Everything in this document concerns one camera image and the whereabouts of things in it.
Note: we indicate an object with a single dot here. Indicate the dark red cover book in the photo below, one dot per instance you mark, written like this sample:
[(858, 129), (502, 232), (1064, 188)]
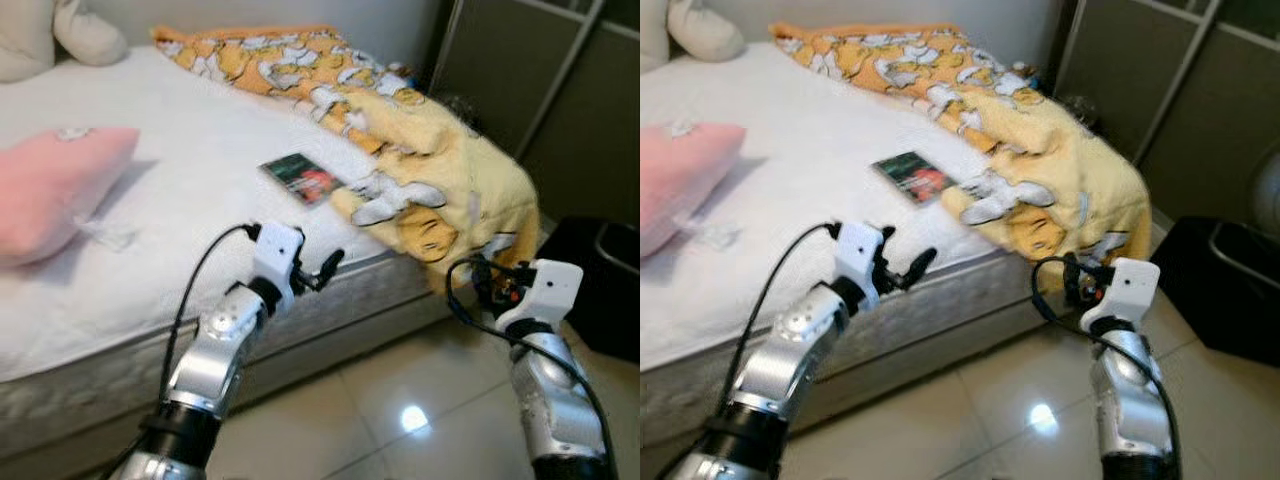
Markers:
[(305, 180), (915, 178)]

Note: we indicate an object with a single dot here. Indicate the yellow cartoon print blanket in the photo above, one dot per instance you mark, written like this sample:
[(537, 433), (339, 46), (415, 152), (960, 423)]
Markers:
[(430, 150), (1040, 150)]

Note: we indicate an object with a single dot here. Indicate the white tissue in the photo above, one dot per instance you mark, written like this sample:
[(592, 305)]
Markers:
[(110, 235), (715, 236)]

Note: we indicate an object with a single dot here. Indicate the pink pillow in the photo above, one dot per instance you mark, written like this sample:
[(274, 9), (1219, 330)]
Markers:
[(685, 180), (50, 190)]

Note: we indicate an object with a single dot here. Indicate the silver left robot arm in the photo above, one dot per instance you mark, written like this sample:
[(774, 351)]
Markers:
[(215, 350), (800, 350)]

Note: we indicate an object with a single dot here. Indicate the black storage bin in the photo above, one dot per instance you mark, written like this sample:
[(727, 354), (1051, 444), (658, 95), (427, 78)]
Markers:
[(600, 290), (1220, 290)]

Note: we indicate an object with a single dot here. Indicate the clear glass vessel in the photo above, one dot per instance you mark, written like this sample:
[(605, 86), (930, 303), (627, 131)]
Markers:
[(462, 115), (1080, 112)]

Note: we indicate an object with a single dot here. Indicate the white mattress bed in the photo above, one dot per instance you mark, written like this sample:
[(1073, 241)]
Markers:
[(820, 130), (200, 120)]

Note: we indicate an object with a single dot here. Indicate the dark grey wardrobe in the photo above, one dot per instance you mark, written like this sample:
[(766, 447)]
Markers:
[(1190, 100), (570, 120)]

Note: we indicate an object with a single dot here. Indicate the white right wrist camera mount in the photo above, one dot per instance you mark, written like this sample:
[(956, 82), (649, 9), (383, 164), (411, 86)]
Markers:
[(545, 290), (1130, 290)]

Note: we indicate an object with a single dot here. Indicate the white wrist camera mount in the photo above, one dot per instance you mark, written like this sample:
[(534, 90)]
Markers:
[(545, 290), (1130, 290), (858, 250), (275, 250)]

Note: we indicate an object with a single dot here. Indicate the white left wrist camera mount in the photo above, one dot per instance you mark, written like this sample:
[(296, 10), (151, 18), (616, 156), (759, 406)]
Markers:
[(858, 250), (275, 250)]

